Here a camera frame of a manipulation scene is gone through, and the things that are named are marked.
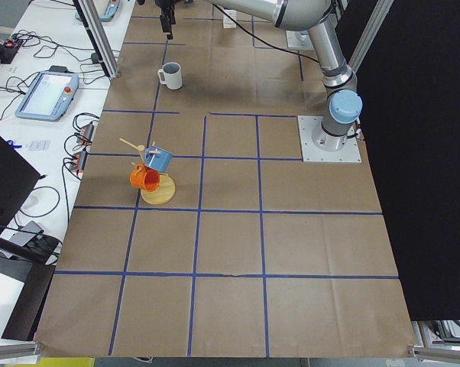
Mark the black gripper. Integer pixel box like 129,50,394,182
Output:
155,0,176,40

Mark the white mug grey inside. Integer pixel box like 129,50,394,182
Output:
157,62,183,90

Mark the blue white milk carton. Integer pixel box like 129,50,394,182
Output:
222,8,237,29

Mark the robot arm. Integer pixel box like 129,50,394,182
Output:
213,0,363,151

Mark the teach pendant far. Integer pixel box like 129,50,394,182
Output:
94,0,121,22

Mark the teach pendant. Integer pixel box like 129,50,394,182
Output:
15,71,79,122
94,0,121,22

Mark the blue mug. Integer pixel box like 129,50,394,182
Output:
143,145,173,174

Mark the teach pendant near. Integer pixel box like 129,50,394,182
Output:
15,71,79,122

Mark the orange mug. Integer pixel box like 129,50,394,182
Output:
129,162,160,192

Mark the wooden mug tree stand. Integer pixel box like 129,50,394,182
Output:
119,138,176,205

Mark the black monitor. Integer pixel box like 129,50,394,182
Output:
0,136,40,234

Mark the brown paper table cover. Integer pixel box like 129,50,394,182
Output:
36,1,414,357

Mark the aluminium frame post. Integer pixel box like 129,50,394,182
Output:
73,0,118,80

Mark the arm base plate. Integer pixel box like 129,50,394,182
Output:
286,31,314,50
297,115,361,164

